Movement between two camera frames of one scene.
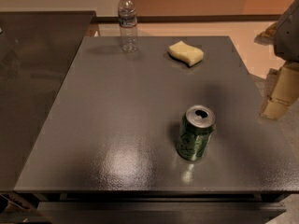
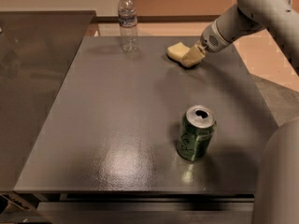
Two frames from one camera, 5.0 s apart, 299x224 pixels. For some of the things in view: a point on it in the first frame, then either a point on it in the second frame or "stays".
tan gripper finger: x=284 y=93 → x=213 y=41
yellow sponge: x=185 y=52 stays
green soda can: x=195 y=131 stays
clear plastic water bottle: x=127 y=21 stays
